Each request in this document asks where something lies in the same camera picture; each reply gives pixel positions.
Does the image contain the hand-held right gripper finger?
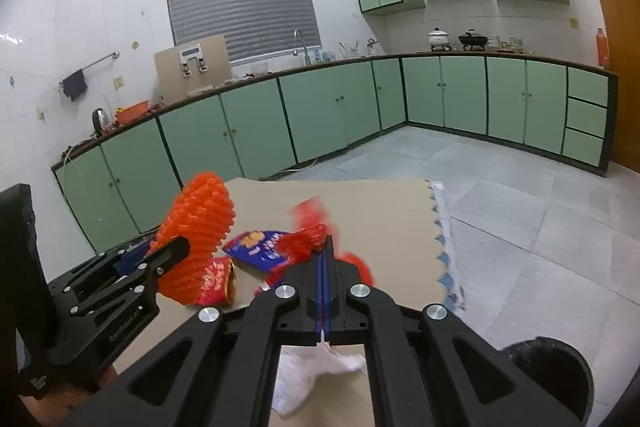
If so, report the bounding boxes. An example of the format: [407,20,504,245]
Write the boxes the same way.
[326,234,588,427]
[82,234,328,427]

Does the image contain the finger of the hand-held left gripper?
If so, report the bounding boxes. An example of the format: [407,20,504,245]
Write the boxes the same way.
[70,277,161,318]
[47,237,192,295]

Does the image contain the red plastic bag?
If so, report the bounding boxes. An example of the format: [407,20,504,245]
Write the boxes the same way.
[255,199,376,298]

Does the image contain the tall orange foam fruit net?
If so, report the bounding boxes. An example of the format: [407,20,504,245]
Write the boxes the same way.
[150,172,236,305]

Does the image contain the black trash bin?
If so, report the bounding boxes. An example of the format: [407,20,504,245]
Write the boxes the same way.
[502,337,596,427]

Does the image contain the person's left hand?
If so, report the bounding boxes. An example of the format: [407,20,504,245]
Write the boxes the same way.
[22,369,118,427]

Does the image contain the red paper cup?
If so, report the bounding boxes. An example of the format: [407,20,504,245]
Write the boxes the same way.
[197,257,237,307]

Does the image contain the blue snack packet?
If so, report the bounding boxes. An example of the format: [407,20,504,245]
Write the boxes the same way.
[221,229,296,273]

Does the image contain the white tissue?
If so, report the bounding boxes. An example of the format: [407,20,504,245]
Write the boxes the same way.
[272,329,368,418]

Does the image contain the white blue scalloped tablecloth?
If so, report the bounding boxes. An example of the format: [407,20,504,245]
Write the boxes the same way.
[427,179,468,313]

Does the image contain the orange basket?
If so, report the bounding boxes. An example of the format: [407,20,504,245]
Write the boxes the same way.
[114,101,151,125]

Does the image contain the cardboard box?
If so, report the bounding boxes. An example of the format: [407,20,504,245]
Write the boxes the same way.
[153,33,233,105]

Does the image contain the dark cloth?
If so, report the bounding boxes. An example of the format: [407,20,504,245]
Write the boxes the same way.
[61,69,89,102]

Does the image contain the steel towel bar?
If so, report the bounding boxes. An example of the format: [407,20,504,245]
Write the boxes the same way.
[59,50,121,85]

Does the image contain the steel faucet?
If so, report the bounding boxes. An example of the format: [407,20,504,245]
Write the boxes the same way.
[293,29,312,66]

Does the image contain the green base cabinets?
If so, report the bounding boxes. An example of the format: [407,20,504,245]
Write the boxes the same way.
[50,52,619,258]

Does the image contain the white cooking pot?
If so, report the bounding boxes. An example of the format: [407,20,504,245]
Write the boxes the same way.
[427,27,452,50]

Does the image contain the black wok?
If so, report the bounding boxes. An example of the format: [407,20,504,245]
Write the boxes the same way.
[458,29,488,50]

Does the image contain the red thermos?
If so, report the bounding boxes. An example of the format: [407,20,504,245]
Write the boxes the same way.
[595,28,611,68]

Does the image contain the wooden door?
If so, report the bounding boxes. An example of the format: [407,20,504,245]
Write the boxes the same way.
[580,0,640,172]

